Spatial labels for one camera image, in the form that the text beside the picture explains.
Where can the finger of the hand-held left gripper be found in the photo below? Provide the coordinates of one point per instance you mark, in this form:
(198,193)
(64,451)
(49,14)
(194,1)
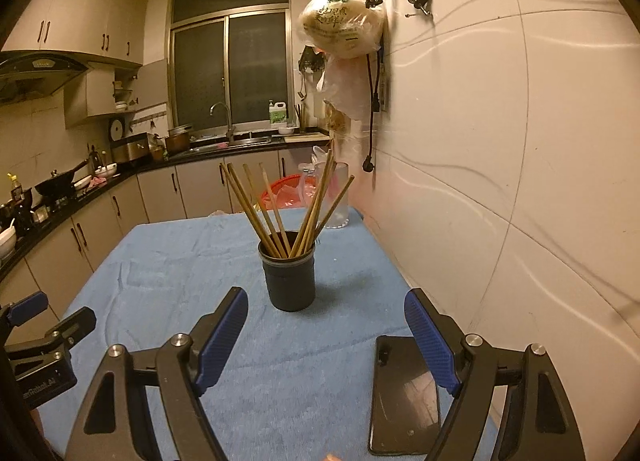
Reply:
(75,328)
(27,308)

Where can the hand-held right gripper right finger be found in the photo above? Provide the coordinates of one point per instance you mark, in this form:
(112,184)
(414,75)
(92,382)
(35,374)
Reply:
(432,341)

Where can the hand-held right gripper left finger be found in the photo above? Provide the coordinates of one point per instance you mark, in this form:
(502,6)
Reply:
(222,336)

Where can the dark grey utensil holder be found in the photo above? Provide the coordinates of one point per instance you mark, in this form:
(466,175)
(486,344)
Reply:
(290,286)

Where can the bunch of wooden chopsticks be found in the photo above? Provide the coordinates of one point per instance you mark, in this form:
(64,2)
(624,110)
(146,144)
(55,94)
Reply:
(302,236)

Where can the large white bowl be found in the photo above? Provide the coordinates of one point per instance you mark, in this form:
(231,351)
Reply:
(6,243)

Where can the black smartphone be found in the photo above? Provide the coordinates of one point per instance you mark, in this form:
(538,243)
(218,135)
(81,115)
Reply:
(395,416)

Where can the blue tablecloth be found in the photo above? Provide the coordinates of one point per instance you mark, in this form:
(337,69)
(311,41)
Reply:
(165,266)

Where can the beige base cabinets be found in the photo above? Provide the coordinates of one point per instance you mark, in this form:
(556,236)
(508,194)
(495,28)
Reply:
(100,226)

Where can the oil bottle with yellow cap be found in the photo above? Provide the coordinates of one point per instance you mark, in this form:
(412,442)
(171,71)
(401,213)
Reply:
(15,191)

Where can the black wok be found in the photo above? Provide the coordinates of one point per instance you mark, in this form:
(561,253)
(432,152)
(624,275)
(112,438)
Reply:
(52,186)

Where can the pink cloth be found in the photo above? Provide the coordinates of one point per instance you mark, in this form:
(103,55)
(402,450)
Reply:
(97,182)

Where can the red plastic basket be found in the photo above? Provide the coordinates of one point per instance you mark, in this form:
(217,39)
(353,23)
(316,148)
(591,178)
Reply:
(280,191)

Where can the small white dishes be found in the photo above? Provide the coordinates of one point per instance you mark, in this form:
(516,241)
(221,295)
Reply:
(106,172)

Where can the black kitchen countertop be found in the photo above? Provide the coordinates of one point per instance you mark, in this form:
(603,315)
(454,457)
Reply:
(150,166)

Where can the silver toaster oven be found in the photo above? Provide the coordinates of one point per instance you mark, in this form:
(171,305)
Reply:
(130,150)

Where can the round kitchen scale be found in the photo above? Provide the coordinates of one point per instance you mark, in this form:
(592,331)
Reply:
(116,130)

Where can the copper cooking pot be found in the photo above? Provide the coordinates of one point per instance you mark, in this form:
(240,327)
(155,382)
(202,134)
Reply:
(177,141)

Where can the crumpled plastic bag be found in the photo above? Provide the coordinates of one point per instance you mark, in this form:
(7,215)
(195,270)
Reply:
(320,153)

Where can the wooden cutting board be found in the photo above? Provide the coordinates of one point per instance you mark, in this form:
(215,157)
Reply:
(302,137)

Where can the chrome faucet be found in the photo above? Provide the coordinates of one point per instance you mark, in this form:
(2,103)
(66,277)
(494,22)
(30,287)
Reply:
(229,121)

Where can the white detergent bottle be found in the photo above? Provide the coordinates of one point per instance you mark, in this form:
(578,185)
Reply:
(277,115)

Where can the open shelf cabinet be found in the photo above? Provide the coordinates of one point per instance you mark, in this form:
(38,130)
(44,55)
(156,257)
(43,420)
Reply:
(95,91)

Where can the dark chopstick caddy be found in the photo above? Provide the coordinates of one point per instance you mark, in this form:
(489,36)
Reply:
(300,118)

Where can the range hood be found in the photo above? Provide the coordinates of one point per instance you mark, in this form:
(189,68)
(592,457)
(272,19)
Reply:
(30,76)

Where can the kitchen window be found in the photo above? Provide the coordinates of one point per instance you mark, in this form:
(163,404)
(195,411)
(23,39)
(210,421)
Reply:
(200,76)

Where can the translucent hanging plastic bag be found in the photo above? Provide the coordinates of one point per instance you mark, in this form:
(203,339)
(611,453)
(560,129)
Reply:
(345,86)

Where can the plastic bag of flatbread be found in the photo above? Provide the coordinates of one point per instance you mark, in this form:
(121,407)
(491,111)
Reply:
(345,26)

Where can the wall socket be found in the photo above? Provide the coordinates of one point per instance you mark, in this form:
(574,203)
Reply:
(384,91)

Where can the beige wall cabinets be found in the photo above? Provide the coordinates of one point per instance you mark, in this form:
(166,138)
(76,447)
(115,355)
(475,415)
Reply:
(85,6)

